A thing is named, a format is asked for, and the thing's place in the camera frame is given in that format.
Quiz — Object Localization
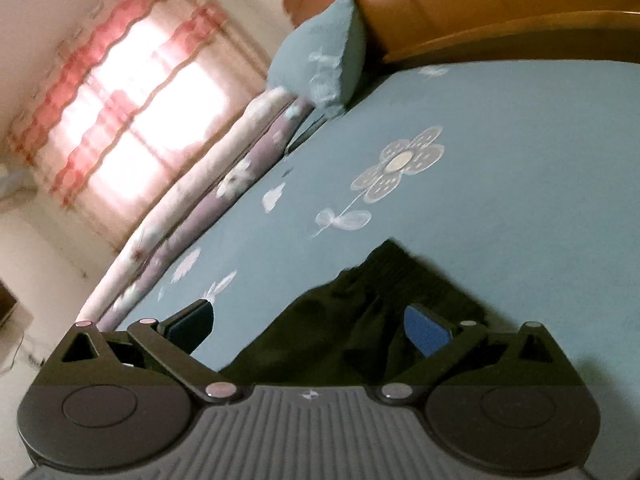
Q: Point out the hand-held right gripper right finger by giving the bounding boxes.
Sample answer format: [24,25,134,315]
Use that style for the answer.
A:
[377,304,576,406]

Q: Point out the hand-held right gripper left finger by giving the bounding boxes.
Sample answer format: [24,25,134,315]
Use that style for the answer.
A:
[45,299,240,405]

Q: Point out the black drawstring pants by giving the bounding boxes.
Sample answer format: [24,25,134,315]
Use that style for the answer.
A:
[217,239,488,388]

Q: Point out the folded pink purple floral quilt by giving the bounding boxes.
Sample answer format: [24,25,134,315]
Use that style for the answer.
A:
[75,87,313,333]

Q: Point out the bed with blue floral sheet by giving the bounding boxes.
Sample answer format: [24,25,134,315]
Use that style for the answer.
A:
[100,60,640,391]

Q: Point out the pink striped curtain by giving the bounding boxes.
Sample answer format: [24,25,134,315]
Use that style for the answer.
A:
[7,0,271,253]

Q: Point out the blue printed pillow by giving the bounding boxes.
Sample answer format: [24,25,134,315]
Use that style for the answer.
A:
[267,0,371,118]

